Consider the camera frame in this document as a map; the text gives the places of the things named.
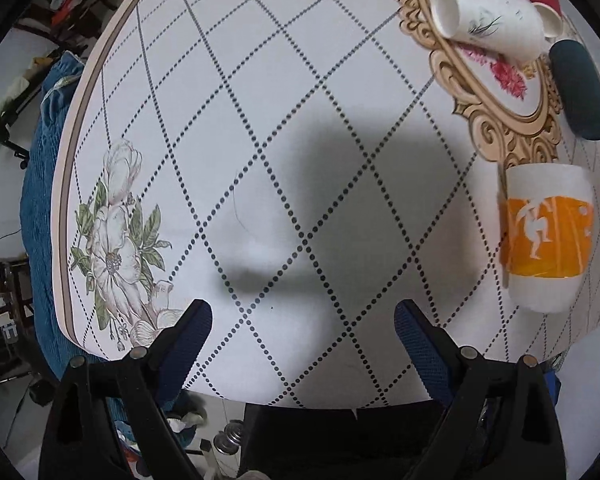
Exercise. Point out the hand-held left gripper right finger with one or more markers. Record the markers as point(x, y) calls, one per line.
point(420, 342)

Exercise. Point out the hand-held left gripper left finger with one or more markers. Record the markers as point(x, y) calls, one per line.
point(186, 344)

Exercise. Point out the white cup with orange band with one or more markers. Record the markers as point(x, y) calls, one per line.
point(545, 240)

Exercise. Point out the white paper cup with plant print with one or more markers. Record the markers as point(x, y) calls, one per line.
point(500, 20)

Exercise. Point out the dark wooden stool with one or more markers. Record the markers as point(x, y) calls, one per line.
point(5, 290)

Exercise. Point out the dark teal glasses case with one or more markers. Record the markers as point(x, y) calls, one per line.
point(580, 90)

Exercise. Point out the dark wooden chair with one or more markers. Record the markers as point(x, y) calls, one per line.
point(67, 15)

